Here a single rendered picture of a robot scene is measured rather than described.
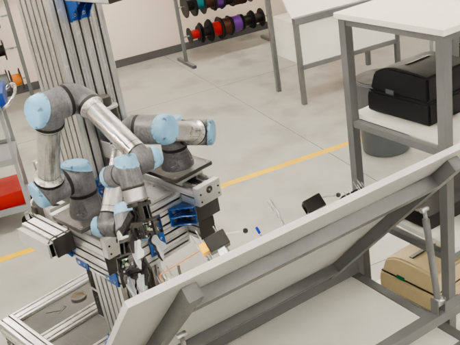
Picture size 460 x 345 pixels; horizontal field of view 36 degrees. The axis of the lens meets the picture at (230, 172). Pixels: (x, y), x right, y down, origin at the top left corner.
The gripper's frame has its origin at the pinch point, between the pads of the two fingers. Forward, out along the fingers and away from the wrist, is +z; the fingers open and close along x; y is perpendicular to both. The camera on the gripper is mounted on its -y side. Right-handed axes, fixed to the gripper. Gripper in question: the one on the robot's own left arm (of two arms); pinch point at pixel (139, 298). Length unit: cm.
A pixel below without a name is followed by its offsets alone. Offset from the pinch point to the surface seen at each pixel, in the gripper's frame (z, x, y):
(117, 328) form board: 31, 19, 65
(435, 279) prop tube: 20, 94, -11
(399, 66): -54, 108, -3
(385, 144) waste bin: -178, 110, -293
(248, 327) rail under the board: 8.7, 25.6, -38.7
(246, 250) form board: 23, 52, 65
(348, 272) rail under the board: -8, 66, -62
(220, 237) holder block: 13, 45, 54
